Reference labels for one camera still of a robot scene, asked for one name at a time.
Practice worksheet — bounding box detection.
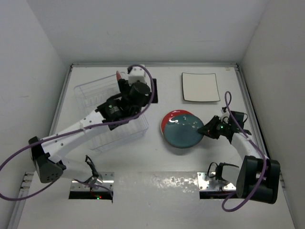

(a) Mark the dark blue round plate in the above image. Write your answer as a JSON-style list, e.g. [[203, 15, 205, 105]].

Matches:
[[161, 114, 204, 148]]

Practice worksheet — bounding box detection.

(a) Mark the white square plate black rim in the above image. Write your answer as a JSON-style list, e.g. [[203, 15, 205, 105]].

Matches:
[[182, 98, 220, 105]]

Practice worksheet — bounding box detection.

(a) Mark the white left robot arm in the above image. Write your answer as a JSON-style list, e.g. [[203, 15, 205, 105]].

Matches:
[[29, 79, 158, 184]]

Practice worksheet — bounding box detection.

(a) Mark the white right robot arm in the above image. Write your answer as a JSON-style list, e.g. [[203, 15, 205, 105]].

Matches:
[[198, 111, 280, 204]]

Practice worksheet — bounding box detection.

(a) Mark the clear plastic dish rack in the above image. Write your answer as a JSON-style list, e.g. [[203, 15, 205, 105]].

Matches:
[[73, 71, 150, 153]]

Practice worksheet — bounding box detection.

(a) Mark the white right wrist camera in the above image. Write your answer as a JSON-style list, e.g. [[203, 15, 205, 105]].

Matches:
[[219, 112, 230, 123]]

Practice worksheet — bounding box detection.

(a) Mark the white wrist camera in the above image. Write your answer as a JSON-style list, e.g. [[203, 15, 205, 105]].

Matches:
[[127, 66, 146, 84], [219, 112, 230, 123]]

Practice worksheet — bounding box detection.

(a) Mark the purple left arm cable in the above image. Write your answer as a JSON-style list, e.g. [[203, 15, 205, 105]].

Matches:
[[0, 64, 157, 200]]

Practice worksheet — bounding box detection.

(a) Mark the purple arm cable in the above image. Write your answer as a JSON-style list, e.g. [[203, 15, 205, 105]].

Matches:
[[0, 64, 157, 200], [221, 91, 268, 212]]

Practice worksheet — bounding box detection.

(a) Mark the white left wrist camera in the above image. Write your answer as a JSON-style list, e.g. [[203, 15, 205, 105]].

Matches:
[[127, 66, 146, 84]]

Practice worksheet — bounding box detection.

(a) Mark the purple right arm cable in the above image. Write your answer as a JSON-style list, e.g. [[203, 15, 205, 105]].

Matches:
[[221, 91, 268, 212]]

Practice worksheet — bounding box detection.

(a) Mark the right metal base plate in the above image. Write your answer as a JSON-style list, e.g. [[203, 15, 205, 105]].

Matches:
[[197, 172, 236, 192]]

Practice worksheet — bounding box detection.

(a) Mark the metal base plate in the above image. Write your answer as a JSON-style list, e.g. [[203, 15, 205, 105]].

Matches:
[[70, 172, 114, 192], [197, 172, 236, 192]]

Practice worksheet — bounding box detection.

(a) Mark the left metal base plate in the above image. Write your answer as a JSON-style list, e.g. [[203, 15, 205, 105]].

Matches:
[[70, 172, 114, 192]]

